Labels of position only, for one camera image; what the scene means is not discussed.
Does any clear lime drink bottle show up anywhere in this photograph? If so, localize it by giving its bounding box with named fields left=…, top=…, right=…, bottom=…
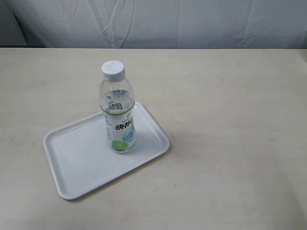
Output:
left=99, top=60, right=137, bottom=153

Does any white rectangular plastic tray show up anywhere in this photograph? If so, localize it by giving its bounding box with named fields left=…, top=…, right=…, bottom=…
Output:
left=43, top=102, right=170, bottom=200

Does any white backdrop cloth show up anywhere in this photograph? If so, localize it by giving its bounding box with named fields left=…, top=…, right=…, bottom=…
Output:
left=0, top=0, right=307, bottom=49

